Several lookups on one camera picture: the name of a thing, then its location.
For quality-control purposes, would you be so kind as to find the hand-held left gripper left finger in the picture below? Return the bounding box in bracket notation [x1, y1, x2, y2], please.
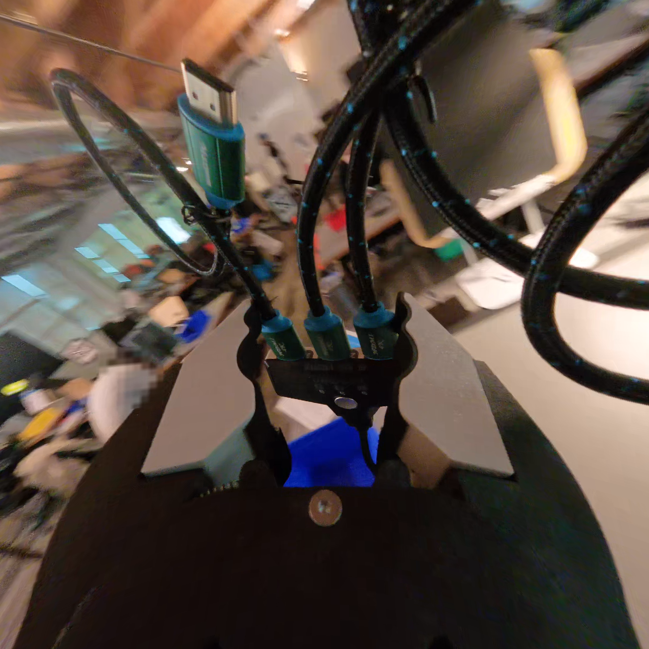
[140, 299, 277, 476]

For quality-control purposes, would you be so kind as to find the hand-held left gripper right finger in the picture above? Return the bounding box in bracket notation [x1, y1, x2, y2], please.
[378, 292, 516, 488]

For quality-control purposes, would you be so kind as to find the black hdmi switch box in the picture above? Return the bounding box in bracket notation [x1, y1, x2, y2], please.
[264, 356, 402, 432]

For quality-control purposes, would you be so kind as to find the large blue bin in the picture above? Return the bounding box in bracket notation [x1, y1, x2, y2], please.
[284, 418, 381, 487]

